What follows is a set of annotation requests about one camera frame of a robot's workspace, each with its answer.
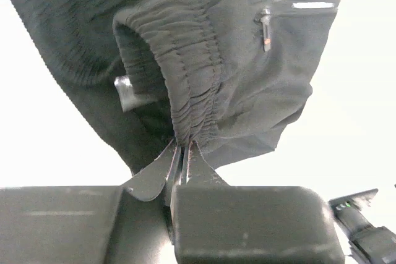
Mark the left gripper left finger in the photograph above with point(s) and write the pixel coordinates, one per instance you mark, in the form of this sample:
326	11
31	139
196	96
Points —
158	177

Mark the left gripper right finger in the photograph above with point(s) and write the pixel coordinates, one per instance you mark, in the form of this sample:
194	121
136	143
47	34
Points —
196	171

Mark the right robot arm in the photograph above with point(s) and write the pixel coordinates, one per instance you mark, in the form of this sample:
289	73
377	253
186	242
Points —
368	244

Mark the black shorts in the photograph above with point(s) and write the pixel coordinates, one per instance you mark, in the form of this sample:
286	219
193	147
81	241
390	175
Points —
229	75

